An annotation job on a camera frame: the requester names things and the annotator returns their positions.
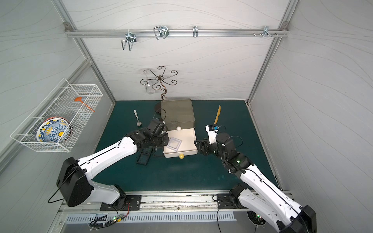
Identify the white drawer with yellow knob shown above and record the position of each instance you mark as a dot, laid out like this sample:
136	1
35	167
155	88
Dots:
187	147

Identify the clear glass cup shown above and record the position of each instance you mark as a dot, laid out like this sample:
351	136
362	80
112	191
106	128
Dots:
148	81

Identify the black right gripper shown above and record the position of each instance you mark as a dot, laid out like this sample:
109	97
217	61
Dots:
204	146

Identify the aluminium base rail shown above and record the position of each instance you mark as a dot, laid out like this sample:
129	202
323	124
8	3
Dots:
159	201

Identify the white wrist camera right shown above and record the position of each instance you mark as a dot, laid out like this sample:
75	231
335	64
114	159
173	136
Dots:
212	131

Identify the blue yellow patterned plate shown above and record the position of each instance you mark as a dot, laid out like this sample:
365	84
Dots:
53	130

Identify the dark metal scroll stand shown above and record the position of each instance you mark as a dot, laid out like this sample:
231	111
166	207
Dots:
161	81

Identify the white wire basket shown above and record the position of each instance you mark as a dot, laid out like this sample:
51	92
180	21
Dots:
59	103

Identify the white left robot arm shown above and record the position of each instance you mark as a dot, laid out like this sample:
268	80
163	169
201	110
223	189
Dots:
75	181

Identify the yellow wooden knife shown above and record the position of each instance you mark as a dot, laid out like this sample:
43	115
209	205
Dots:
217	115

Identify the metal hook right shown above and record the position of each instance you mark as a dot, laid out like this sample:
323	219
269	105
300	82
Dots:
265	33

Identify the olive green drawer cabinet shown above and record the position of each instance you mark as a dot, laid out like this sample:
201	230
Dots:
178	113

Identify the black brooch box left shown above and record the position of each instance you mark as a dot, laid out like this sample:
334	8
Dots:
144	156

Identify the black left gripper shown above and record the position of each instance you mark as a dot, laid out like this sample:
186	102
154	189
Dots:
156	141

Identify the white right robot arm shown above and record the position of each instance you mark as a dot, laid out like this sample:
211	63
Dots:
262	196

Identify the metal hook centre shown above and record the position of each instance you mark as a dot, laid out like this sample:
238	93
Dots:
161	32

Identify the metal hook small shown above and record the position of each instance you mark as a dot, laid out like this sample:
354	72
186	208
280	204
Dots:
195	31

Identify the metal spoon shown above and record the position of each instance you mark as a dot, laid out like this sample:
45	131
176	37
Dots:
139	123

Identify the metal hook left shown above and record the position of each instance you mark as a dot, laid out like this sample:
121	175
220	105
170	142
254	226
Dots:
128	41

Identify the white brooch box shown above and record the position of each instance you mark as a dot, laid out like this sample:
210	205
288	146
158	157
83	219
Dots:
174	144

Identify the aluminium top rail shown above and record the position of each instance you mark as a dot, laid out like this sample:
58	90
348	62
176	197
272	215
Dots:
174	33

